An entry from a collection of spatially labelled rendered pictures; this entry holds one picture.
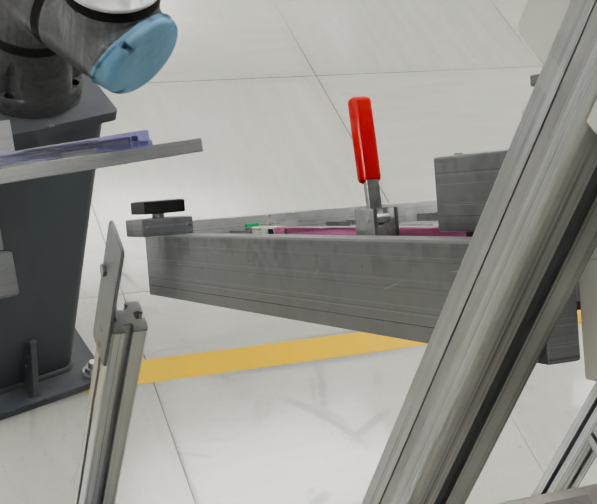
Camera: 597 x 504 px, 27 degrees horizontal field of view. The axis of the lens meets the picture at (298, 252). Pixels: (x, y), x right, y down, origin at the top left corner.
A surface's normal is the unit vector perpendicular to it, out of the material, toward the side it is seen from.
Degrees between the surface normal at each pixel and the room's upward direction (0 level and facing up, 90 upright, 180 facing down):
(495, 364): 90
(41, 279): 90
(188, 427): 0
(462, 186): 90
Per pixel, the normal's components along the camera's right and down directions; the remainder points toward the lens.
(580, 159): 0.33, 0.69
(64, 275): 0.55, 0.65
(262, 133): 0.21, -0.71
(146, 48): 0.72, 0.64
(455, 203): -0.92, 0.09
